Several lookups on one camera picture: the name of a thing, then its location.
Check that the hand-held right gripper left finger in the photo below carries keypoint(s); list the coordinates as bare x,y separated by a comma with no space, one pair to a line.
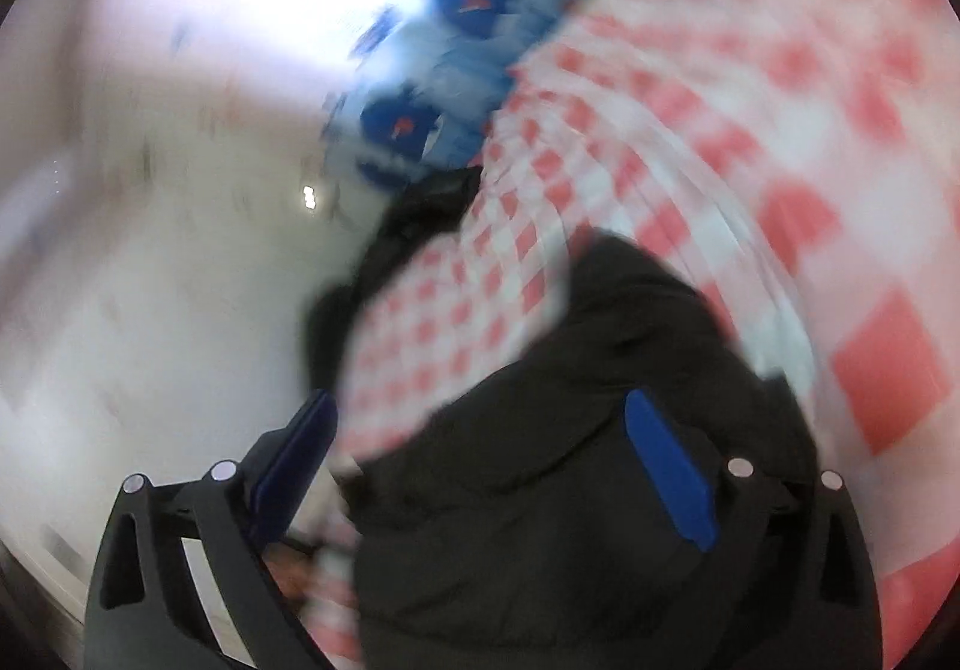
292,467

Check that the blue printed curtain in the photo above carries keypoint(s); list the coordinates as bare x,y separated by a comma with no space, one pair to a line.
472,9

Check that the red white checkered blanket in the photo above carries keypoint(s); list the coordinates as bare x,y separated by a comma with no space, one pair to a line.
750,77

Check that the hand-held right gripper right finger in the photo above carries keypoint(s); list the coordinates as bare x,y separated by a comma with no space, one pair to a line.
667,475

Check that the black garment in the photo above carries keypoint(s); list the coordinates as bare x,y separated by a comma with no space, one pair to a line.
525,490

